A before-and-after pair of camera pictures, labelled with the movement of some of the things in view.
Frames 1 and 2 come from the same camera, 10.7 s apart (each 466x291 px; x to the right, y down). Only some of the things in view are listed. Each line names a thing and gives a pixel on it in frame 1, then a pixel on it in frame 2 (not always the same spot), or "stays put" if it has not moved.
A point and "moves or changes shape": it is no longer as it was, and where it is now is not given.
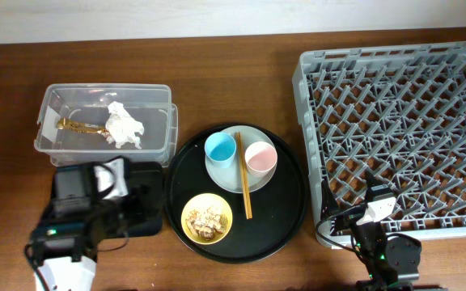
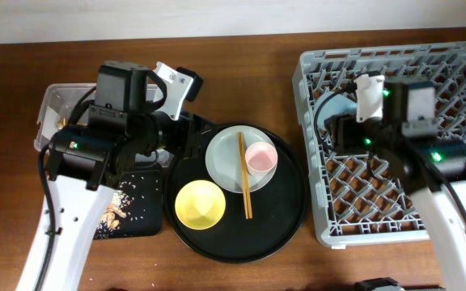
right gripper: [329, 204] -> [343, 130]
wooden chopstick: [237, 139] stays put
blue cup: [220, 148] -> [337, 103]
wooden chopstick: [245, 178] stays put
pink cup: [260, 158] stays put
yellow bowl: [206, 218] moves or changes shape
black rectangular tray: [144, 214] stays put
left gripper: [125, 192] -> [190, 141]
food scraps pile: [206, 222] moves or changes shape
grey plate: [229, 177] stays put
